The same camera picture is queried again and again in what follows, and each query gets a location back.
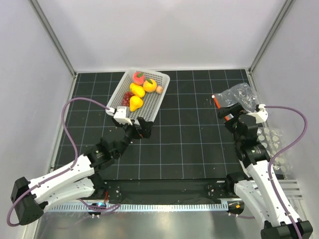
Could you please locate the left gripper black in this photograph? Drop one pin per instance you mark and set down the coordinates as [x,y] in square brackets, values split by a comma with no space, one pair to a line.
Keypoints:
[146,127]

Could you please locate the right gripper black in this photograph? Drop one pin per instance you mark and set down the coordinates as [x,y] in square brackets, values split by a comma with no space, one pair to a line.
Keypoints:
[235,109]

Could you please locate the clear zip bag orange zipper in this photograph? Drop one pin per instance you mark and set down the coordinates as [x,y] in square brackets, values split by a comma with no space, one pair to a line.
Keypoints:
[239,94]

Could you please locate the yellow toy pear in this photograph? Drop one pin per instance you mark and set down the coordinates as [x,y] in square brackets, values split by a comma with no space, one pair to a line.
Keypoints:
[135,103]

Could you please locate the red toy grapes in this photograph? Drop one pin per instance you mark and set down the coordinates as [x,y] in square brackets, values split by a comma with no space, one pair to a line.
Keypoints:
[126,99]

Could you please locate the white perforated plastic basket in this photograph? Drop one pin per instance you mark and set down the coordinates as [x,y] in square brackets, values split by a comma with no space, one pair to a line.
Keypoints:
[152,101]

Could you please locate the yellow toy mango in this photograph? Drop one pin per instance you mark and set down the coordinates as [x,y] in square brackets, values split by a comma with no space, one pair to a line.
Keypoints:
[137,90]

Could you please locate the orange toy with leaf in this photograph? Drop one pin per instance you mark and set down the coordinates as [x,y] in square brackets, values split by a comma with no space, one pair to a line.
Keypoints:
[149,85]

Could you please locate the pink toy peach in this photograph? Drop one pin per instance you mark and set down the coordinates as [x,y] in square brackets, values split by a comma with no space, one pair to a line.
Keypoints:
[138,78]

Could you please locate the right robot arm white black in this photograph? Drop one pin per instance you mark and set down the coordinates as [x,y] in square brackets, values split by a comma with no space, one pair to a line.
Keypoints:
[257,185]

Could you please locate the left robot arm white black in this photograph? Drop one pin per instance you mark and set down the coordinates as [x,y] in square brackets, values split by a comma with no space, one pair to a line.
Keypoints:
[77,180]

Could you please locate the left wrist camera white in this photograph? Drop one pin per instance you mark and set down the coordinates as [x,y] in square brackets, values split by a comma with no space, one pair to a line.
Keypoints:
[121,115]

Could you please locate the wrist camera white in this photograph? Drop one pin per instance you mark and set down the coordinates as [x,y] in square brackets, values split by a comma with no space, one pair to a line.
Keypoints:
[260,113]
[121,115]

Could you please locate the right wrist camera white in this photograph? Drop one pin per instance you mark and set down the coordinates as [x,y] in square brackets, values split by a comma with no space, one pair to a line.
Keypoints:
[260,113]

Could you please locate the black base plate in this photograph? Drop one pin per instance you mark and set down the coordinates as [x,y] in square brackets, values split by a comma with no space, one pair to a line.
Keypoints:
[166,192]

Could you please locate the white slotted cable duct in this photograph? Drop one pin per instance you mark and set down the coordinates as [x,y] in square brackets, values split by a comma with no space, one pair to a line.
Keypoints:
[79,207]

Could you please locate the right aluminium frame post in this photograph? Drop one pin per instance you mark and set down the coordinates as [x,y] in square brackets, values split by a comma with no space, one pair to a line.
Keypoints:
[271,33]

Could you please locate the aluminium frame post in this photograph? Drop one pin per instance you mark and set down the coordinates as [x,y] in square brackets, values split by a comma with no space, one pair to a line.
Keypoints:
[53,37]
[271,33]

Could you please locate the left aluminium frame post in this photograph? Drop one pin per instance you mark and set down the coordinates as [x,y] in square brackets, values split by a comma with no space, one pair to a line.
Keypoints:
[53,37]

